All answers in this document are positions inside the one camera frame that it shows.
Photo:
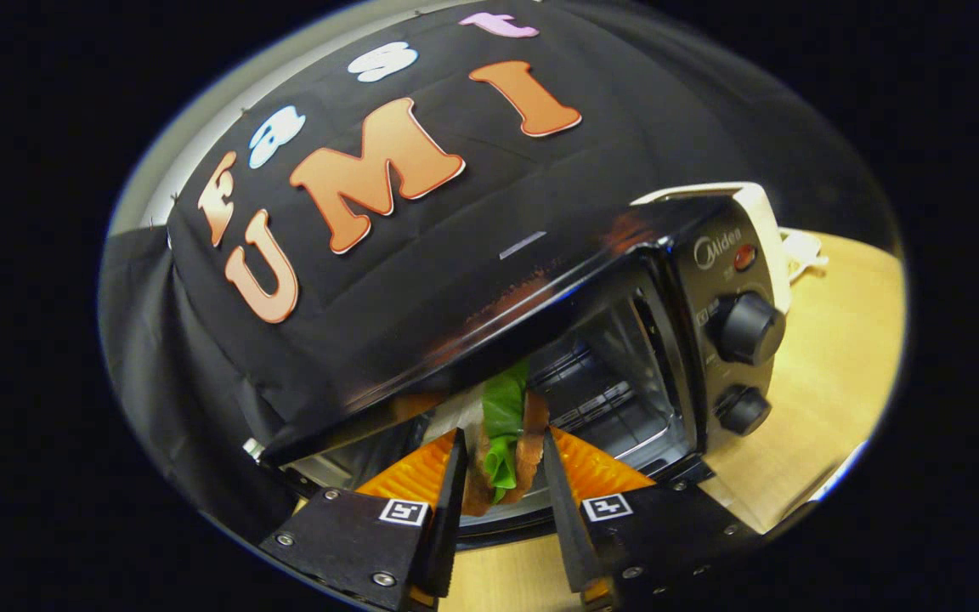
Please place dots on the lettuce sandwich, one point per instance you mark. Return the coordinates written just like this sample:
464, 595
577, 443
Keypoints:
502, 416

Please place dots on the white seasoning dish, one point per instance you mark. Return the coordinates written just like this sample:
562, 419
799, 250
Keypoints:
804, 251

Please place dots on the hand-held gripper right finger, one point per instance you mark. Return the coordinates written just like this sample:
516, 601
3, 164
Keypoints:
566, 527

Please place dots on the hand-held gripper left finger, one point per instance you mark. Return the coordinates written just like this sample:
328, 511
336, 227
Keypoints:
447, 527

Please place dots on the black backdrop cloth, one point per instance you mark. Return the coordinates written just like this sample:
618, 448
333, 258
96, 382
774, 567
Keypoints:
455, 255

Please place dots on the black toaster oven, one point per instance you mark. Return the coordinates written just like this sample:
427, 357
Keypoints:
710, 280

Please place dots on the white pop-up toaster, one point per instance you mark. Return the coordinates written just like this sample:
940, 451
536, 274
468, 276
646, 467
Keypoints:
766, 212

